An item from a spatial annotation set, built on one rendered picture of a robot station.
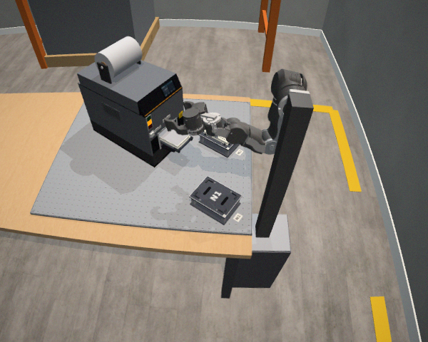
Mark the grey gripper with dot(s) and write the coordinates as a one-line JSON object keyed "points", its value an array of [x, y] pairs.
{"points": [[193, 118]]}

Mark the white foil roll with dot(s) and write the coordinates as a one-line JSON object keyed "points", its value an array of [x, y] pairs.
{"points": [[120, 56]]}

